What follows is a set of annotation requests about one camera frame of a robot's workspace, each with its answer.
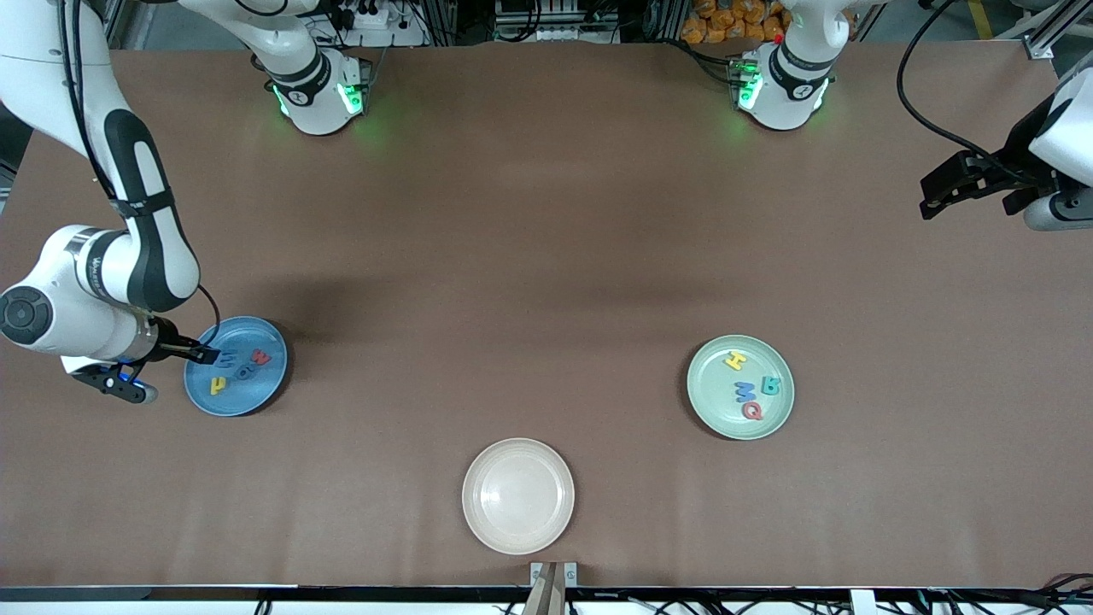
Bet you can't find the blue plate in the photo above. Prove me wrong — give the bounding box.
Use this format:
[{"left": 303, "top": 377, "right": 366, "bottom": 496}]
[{"left": 184, "top": 316, "right": 289, "bottom": 418}]

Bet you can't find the orange packets pile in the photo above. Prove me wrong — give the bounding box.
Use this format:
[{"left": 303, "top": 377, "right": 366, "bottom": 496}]
[{"left": 681, "top": 0, "right": 788, "bottom": 45}]

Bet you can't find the pale green plate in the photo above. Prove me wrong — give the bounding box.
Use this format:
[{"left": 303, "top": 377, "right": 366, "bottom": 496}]
[{"left": 687, "top": 334, "right": 796, "bottom": 442}]

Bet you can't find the beige plate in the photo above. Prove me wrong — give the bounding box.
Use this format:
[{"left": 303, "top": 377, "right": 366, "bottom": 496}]
[{"left": 462, "top": 438, "right": 576, "bottom": 556}]

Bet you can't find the brown table cover sheet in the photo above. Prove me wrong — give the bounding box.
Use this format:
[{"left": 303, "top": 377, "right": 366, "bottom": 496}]
[{"left": 0, "top": 38, "right": 1093, "bottom": 590}]

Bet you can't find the white power strip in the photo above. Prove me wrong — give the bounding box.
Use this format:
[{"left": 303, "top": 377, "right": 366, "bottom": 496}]
[{"left": 329, "top": 4, "right": 428, "bottom": 48}]

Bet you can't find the grey equipment rack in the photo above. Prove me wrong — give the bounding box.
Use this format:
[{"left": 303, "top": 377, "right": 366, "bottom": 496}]
[{"left": 494, "top": 0, "right": 624, "bottom": 44}]

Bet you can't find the aluminium frame profile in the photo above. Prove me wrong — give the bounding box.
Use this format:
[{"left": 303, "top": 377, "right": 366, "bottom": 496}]
[{"left": 995, "top": 0, "right": 1093, "bottom": 61}]

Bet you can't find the black cable bundle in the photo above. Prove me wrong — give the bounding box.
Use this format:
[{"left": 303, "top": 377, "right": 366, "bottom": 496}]
[{"left": 922, "top": 572, "right": 1093, "bottom": 615}]

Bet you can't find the brown post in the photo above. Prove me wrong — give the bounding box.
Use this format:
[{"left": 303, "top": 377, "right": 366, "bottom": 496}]
[{"left": 523, "top": 564, "right": 566, "bottom": 615}]

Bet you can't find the grey metal bracket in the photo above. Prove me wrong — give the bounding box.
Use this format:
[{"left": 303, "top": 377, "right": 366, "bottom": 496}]
[{"left": 529, "top": 561, "right": 578, "bottom": 589}]

